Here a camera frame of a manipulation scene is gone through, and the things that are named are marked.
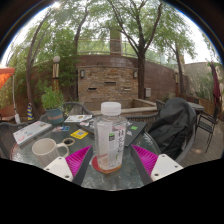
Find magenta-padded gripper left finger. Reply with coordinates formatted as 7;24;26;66
43;144;95;187

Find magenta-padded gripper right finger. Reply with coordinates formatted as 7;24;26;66
129;144;184;187

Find clear drink bottle white cap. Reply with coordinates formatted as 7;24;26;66
93;101;128;175

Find white ribbed mug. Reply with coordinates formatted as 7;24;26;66
31;137;70;169

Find blue sticker card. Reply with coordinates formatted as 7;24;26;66
51;125;71;133

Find yellow square card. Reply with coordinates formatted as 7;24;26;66
70;128;90;140

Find black backpack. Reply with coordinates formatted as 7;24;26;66
147;97;198;160

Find silver laptop with stickers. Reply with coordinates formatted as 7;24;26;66
12;120;53;146

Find white printed booklet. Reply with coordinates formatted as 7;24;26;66
63;114;94;124

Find black metal patio chair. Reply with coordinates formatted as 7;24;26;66
196;111;221;154

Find metal chair holding backpack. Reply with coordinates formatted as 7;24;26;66
124;99;198;164

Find dark metal mesh chair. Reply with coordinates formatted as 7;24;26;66
0;121;29;160

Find green plant in teal pot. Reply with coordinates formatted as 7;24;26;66
40;86;66;125

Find small tree thin trunk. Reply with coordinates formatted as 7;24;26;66
159;23;201;98

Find leaning tree curved trunk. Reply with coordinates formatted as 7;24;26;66
16;0;91;121

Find large tree forked trunk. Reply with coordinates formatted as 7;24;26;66
91;0;198;101

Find folded maroon patio umbrella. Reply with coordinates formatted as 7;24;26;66
209;61;223;113

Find orange canopy tent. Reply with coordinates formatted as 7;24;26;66
0;65;16;90

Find blue yellow striped post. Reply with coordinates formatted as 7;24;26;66
26;102;34;121

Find globe garden lamp post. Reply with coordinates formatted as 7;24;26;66
52;55;62;93

